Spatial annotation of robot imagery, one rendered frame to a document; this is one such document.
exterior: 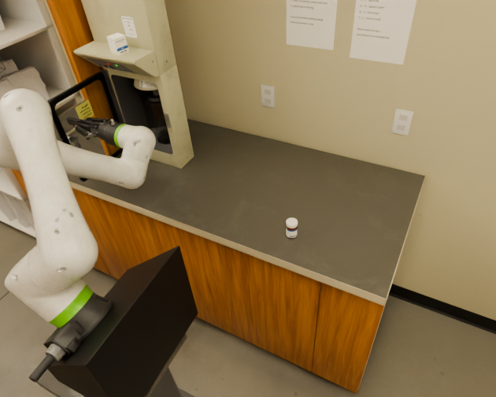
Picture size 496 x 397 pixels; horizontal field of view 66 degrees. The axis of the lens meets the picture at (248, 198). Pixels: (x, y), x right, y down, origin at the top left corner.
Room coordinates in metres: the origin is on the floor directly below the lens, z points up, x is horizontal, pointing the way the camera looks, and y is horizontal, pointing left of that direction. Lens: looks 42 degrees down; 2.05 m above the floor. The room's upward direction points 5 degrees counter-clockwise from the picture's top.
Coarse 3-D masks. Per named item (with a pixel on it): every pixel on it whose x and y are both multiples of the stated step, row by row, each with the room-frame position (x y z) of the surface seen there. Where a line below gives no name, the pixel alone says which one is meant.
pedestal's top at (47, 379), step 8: (184, 336) 0.63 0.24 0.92; (176, 352) 0.59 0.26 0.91; (168, 360) 0.55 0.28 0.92; (48, 376) 0.53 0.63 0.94; (160, 376) 0.51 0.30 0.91; (40, 384) 0.51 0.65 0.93; (48, 384) 0.50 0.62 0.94; (56, 384) 0.50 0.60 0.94; (64, 384) 0.50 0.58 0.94; (56, 392) 0.48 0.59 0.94; (64, 392) 0.48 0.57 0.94; (72, 392) 0.48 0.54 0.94
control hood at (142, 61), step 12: (84, 48) 1.57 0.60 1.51; (96, 48) 1.56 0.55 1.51; (108, 48) 1.55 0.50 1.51; (132, 48) 1.53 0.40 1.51; (108, 60) 1.47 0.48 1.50; (120, 60) 1.43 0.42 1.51; (132, 60) 1.41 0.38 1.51; (144, 60) 1.43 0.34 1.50; (144, 72) 1.46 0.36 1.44; (156, 72) 1.47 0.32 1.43
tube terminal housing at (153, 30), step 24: (96, 0) 1.61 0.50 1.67; (120, 0) 1.54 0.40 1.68; (144, 0) 1.49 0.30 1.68; (96, 24) 1.63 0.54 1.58; (120, 24) 1.56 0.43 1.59; (144, 24) 1.50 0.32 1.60; (144, 48) 1.51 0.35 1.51; (168, 48) 1.56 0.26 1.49; (120, 72) 1.60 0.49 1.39; (168, 72) 1.53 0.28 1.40; (168, 96) 1.51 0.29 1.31
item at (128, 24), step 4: (120, 16) 1.55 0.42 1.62; (124, 16) 1.54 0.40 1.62; (124, 20) 1.55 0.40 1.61; (128, 20) 1.54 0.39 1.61; (132, 20) 1.53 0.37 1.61; (124, 24) 1.55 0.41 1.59; (128, 24) 1.54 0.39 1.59; (132, 24) 1.53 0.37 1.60; (124, 28) 1.55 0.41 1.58; (128, 28) 1.54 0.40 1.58; (132, 28) 1.53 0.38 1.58; (124, 32) 1.56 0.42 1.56; (128, 32) 1.54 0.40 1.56; (132, 32) 1.53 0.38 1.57; (136, 32) 1.52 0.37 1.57; (128, 36) 1.55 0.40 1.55; (132, 36) 1.54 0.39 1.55; (136, 36) 1.53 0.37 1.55
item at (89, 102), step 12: (96, 84) 1.59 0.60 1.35; (72, 96) 1.48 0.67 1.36; (84, 96) 1.52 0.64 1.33; (96, 96) 1.57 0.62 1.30; (60, 108) 1.41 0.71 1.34; (72, 108) 1.46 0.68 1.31; (84, 108) 1.50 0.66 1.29; (96, 108) 1.55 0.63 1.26; (108, 108) 1.60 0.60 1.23; (60, 120) 1.40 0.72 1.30; (72, 132) 1.42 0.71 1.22; (72, 144) 1.40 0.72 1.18; (84, 144) 1.45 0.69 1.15; (96, 144) 1.50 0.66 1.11; (108, 144) 1.55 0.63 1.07
